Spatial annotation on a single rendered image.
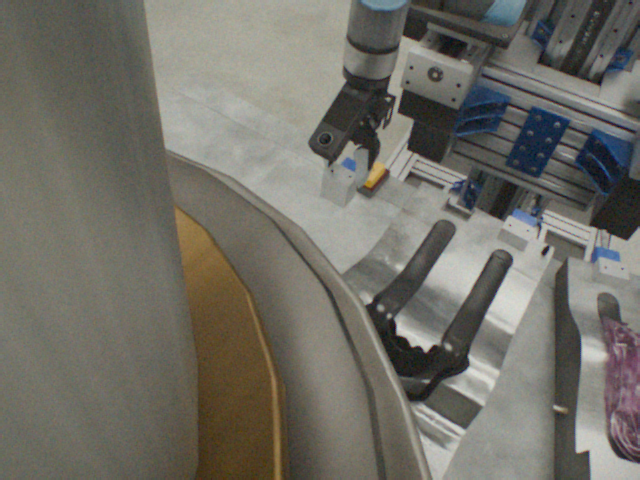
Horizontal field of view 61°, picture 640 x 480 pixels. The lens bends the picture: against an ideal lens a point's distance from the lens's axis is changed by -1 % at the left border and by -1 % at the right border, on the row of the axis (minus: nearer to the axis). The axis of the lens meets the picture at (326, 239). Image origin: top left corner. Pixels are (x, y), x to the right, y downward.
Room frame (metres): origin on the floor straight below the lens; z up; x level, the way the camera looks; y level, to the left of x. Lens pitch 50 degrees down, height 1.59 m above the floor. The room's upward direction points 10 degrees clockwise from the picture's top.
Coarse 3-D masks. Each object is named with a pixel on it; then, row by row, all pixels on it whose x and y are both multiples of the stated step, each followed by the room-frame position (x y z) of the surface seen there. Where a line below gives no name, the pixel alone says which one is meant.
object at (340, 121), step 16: (336, 96) 0.67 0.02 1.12; (352, 96) 0.66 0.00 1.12; (368, 96) 0.66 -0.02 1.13; (336, 112) 0.64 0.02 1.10; (352, 112) 0.64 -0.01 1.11; (320, 128) 0.62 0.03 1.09; (336, 128) 0.62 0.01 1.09; (352, 128) 0.63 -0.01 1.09; (320, 144) 0.60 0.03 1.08; (336, 144) 0.60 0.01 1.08; (336, 160) 0.60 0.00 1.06
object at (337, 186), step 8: (344, 160) 0.72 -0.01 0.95; (352, 160) 0.73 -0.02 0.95; (328, 168) 0.68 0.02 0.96; (336, 168) 0.69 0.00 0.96; (344, 168) 0.69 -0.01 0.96; (352, 168) 0.71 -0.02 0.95; (328, 176) 0.66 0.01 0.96; (336, 176) 0.67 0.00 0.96; (344, 176) 0.67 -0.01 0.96; (352, 176) 0.67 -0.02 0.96; (328, 184) 0.66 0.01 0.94; (336, 184) 0.66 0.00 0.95; (344, 184) 0.65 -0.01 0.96; (352, 184) 0.66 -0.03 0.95; (320, 192) 0.67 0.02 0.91; (328, 192) 0.66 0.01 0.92; (336, 192) 0.66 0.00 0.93; (344, 192) 0.65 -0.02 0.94; (352, 192) 0.67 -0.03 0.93; (328, 200) 0.66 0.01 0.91; (336, 200) 0.65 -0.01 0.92; (344, 200) 0.65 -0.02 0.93
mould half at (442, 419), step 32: (416, 192) 0.73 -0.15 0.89; (416, 224) 0.66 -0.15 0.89; (480, 224) 0.68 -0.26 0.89; (384, 256) 0.58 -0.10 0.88; (448, 256) 0.60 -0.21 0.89; (480, 256) 0.61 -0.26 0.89; (544, 256) 0.63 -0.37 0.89; (448, 288) 0.54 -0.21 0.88; (512, 288) 0.56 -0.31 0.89; (416, 320) 0.44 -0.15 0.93; (448, 320) 0.46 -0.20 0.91; (512, 320) 0.50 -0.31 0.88; (480, 352) 0.40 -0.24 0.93; (448, 384) 0.34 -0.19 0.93; (480, 384) 0.35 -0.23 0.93; (416, 416) 0.32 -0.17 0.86; (448, 416) 0.33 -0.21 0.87; (448, 448) 0.29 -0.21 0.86
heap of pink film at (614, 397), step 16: (608, 320) 0.54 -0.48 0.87; (608, 336) 0.48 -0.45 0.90; (624, 336) 0.49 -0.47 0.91; (608, 352) 0.46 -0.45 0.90; (624, 352) 0.44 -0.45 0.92; (608, 368) 0.43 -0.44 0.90; (624, 368) 0.42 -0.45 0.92; (608, 384) 0.40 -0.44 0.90; (624, 384) 0.40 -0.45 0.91; (608, 400) 0.38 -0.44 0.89; (624, 400) 0.38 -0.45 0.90; (608, 416) 0.36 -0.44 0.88; (624, 416) 0.36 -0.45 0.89; (624, 432) 0.34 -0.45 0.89; (624, 448) 0.32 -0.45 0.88
